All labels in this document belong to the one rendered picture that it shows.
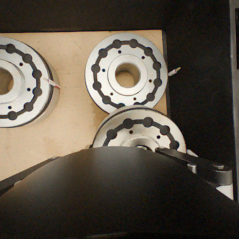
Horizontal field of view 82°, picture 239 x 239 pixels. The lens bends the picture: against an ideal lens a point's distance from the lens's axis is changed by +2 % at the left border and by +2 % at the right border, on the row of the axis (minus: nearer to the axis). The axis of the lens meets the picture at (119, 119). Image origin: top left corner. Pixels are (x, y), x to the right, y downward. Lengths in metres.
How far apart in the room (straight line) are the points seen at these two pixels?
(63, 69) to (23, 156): 0.13
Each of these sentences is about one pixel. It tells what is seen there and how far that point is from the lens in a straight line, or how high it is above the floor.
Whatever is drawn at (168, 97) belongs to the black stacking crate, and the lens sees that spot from 0.22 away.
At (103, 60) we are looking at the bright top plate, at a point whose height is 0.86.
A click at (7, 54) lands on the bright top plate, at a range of 0.21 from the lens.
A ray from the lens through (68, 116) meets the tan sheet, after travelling 0.20.
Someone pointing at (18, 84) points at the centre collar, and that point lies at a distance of 0.19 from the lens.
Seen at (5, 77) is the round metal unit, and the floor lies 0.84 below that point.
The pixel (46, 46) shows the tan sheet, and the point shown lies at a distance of 0.23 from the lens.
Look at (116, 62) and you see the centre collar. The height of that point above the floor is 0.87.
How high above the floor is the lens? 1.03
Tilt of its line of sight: 85 degrees down
